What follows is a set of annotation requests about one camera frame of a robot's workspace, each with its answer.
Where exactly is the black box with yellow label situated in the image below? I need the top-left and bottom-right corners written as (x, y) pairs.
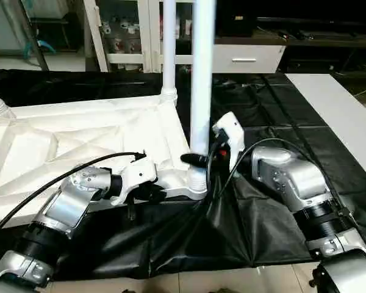
top-left (217, 0), bottom-right (257, 37)

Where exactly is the black work mat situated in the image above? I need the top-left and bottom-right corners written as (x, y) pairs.
top-left (0, 68), bottom-right (366, 283)

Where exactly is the white glass-door cabinet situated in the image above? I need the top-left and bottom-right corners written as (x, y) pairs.
top-left (82, 0), bottom-right (197, 74)

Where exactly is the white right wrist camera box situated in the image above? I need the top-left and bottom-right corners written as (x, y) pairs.
top-left (212, 111), bottom-right (246, 175)

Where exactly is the white drawer unit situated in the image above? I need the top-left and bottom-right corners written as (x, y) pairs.
top-left (212, 44), bottom-right (287, 74)

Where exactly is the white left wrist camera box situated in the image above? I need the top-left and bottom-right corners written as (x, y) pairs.
top-left (113, 156), bottom-right (160, 206)

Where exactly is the blue metal stand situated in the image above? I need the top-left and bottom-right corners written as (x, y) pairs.
top-left (23, 38), bottom-right (57, 59)

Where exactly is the dark wooden TV bench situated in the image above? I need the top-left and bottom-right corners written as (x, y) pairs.
top-left (256, 21), bottom-right (366, 75)

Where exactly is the white plastic table top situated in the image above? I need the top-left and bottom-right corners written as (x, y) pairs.
top-left (0, 92), bottom-right (209, 231)

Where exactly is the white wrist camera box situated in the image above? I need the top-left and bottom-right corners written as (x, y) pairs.
top-left (212, 111), bottom-right (246, 175)
top-left (113, 156), bottom-right (160, 206)

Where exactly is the white flat panel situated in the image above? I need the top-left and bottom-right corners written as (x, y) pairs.
top-left (285, 73), bottom-right (366, 185)

